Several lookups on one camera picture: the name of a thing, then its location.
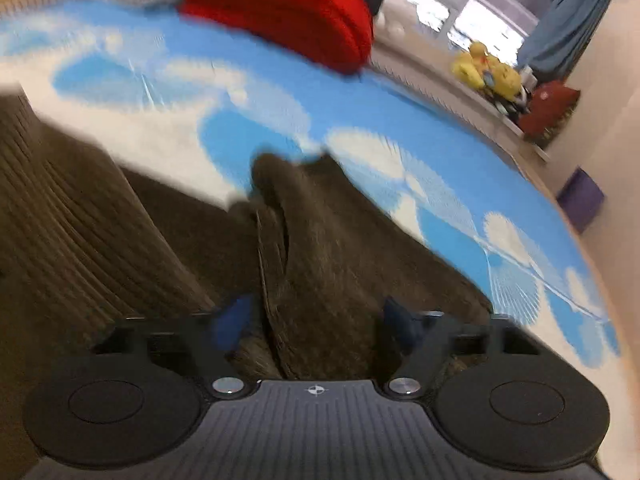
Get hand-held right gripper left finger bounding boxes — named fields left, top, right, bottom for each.
left=96, top=294, right=262, bottom=399

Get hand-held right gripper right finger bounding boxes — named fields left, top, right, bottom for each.
left=381, top=296, right=540, bottom=399

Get brown corduroy pants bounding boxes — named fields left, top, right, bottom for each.
left=0, top=85, right=495, bottom=480

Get purple box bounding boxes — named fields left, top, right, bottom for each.
left=556, top=167, right=606, bottom=233

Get blue white printed bed sheet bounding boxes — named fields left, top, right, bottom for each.
left=0, top=0, right=623, bottom=368

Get dark red cushion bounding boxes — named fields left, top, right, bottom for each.
left=517, top=80, right=582, bottom=144

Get yellow plush toy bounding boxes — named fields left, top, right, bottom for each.
left=480, top=57, right=525, bottom=102
left=452, top=41, right=493, bottom=83

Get red folded blanket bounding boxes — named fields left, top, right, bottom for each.
left=180, top=0, right=375, bottom=77

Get window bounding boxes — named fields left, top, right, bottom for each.
left=435, top=0, right=566, bottom=56

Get blue curtain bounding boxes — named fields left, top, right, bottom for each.
left=517, top=0, right=621, bottom=81

